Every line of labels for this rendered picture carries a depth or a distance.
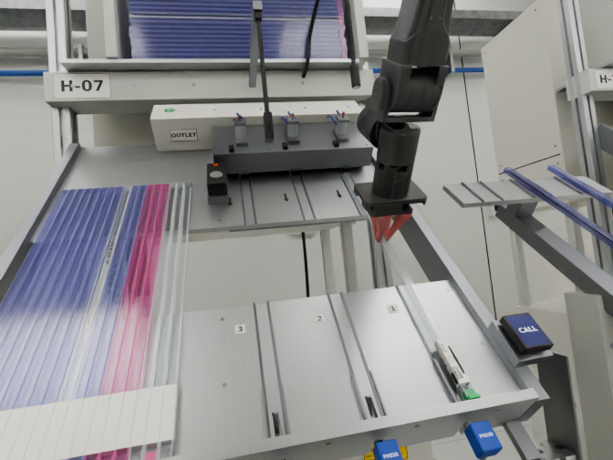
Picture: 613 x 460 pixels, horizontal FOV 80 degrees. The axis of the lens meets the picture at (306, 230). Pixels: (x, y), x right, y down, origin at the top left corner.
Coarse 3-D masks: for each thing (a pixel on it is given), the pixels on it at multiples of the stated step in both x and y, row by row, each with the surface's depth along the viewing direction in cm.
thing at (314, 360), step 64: (192, 320) 50; (256, 320) 50; (320, 320) 51; (384, 320) 52; (448, 320) 52; (192, 384) 43; (256, 384) 44; (320, 384) 44; (384, 384) 44; (448, 384) 44; (512, 384) 45; (192, 448) 38
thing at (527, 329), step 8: (512, 320) 47; (520, 320) 47; (528, 320) 47; (520, 328) 46; (528, 328) 46; (536, 328) 47; (520, 336) 45; (528, 336) 46; (536, 336) 46; (544, 336) 46; (528, 344) 45; (536, 344) 45
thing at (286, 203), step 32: (96, 160) 80; (128, 160) 81; (160, 160) 82; (192, 160) 83; (192, 192) 73; (256, 192) 74; (288, 192) 75; (320, 192) 76; (192, 224) 66; (224, 224) 66; (256, 224) 67; (288, 224) 68; (320, 224) 75
